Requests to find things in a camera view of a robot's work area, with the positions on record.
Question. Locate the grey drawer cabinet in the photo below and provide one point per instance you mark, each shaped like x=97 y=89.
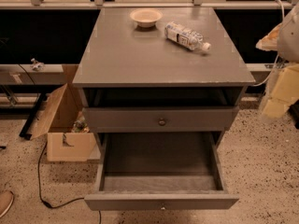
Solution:
x=126 y=66

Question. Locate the open grey lower drawer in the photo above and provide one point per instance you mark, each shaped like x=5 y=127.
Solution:
x=159 y=171

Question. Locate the clear plastic water bottle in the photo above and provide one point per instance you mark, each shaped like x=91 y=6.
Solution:
x=186 y=37

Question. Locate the small clear object on shelf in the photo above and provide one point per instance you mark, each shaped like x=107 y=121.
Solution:
x=36 y=65

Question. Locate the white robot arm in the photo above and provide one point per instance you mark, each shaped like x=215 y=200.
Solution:
x=284 y=39

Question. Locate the round object at floor edge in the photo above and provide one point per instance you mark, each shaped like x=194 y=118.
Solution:
x=6 y=200

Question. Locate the black table leg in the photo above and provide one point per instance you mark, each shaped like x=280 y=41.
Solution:
x=24 y=131

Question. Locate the open cardboard box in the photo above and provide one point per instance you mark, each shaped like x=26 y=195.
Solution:
x=55 y=122

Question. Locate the closed grey upper drawer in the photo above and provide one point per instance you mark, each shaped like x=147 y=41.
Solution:
x=159 y=119

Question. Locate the beige bowl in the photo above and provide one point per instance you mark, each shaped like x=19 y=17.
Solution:
x=146 y=17

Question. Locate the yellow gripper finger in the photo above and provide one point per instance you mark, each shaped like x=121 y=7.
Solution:
x=283 y=92

